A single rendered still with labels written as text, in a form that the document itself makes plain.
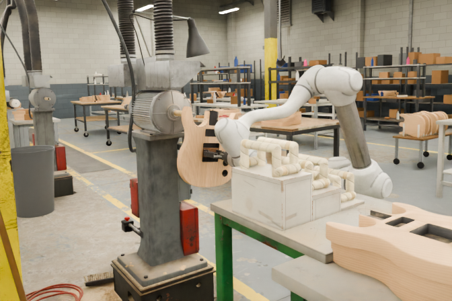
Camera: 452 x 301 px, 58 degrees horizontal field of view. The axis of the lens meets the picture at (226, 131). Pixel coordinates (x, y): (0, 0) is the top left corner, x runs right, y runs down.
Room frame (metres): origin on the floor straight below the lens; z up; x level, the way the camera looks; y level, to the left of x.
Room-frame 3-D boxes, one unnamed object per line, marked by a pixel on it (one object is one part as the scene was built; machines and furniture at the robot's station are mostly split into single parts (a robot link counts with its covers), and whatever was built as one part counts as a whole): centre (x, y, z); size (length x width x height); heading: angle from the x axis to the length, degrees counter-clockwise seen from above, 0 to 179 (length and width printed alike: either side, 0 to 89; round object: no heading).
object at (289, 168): (1.36, -0.21, 1.12); 0.11 x 0.03 x 0.03; 128
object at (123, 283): (2.53, 0.44, 0.12); 0.61 x 0.51 x 0.25; 124
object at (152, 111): (2.48, 0.40, 1.25); 0.41 x 0.27 x 0.26; 34
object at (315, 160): (1.56, -0.31, 1.12); 0.20 x 0.03 x 0.03; 37
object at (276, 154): (1.35, -0.17, 1.15); 0.03 x 0.03 x 0.09
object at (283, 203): (1.44, -0.16, 1.02); 0.27 x 0.15 x 0.17; 38
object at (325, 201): (1.53, -0.28, 0.98); 0.27 x 0.16 x 0.09; 38
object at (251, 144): (1.41, -0.12, 1.20); 0.20 x 0.03 x 0.03; 37
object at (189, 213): (2.62, 0.30, 0.49); 0.25 x 0.12 x 0.37; 34
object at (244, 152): (1.48, -0.07, 1.15); 0.03 x 0.03 x 0.09
